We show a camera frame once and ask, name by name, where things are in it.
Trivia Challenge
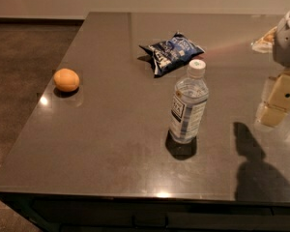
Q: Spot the orange fruit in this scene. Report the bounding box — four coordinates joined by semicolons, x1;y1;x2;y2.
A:
53;69;80;92

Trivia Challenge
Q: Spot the blue chip bag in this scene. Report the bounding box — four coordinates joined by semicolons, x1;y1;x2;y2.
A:
140;33;205;77

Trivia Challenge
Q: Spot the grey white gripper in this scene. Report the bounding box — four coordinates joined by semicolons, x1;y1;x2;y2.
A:
256;10;290;128

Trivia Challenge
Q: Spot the clear blue plastic water bottle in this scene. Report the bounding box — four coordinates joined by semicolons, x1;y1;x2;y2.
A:
169;59;209;144

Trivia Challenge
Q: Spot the clear plastic snack wrapper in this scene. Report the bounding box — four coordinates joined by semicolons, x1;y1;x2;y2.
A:
251;27;277;53

